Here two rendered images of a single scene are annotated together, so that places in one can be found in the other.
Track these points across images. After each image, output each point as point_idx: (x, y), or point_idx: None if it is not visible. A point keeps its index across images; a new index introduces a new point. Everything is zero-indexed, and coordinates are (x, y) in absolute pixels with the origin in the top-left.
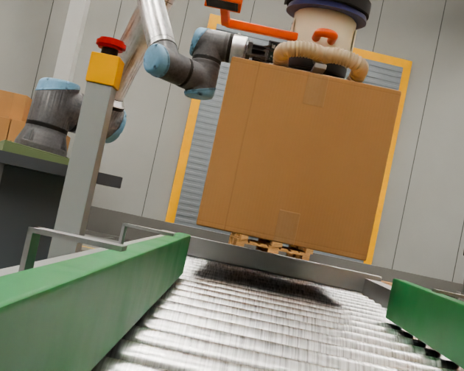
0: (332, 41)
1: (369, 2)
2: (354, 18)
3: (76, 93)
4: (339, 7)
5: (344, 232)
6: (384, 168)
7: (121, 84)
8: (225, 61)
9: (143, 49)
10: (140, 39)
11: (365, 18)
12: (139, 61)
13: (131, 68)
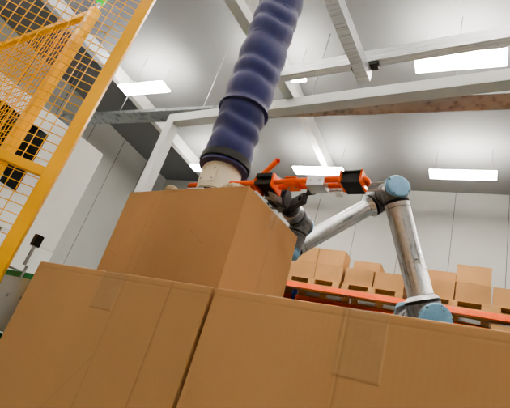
0: (192, 187)
1: (204, 149)
2: (206, 162)
3: (403, 308)
4: (201, 169)
5: None
6: (113, 231)
7: (405, 282)
8: (292, 224)
9: (399, 248)
10: (394, 244)
11: (203, 156)
12: (402, 258)
13: (401, 266)
